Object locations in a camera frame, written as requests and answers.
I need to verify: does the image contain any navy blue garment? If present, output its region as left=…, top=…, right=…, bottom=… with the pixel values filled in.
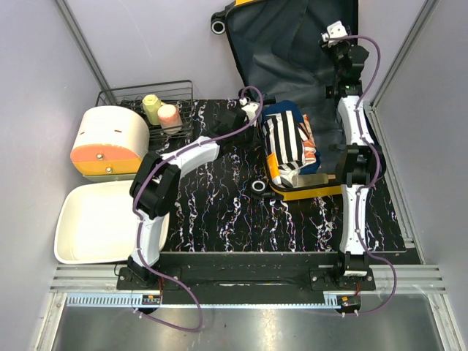
left=261, top=100, right=321, bottom=175

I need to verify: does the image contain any black white striped garment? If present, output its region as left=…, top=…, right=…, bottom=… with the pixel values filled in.
left=262, top=110, right=305, bottom=174

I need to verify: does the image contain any yellow Pikachu suitcase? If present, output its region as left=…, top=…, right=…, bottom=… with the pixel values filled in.
left=210, top=1, right=358, bottom=201

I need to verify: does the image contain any orange white patterned towel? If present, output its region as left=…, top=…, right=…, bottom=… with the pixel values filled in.
left=298, top=114, right=317, bottom=165

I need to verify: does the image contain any white plastic tray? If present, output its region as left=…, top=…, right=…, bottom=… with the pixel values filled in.
left=54, top=180, right=170, bottom=266

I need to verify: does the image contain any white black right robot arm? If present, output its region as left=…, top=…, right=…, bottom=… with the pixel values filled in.
left=320, top=35, right=385, bottom=290

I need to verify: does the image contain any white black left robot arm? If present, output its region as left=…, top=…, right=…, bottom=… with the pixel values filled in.
left=127, top=102, right=262, bottom=290

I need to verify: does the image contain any pink cup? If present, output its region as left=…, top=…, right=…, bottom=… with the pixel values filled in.
left=158, top=104, right=182, bottom=135

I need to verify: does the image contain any pink yellow drawer box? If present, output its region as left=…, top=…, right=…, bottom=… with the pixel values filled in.
left=70, top=105, right=149, bottom=177

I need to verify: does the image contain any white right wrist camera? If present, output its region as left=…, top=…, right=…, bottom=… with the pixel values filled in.
left=321, top=20, right=349, bottom=48

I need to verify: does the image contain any black wire basket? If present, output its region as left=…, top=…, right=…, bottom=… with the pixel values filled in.
left=96, top=80, right=194, bottom=144

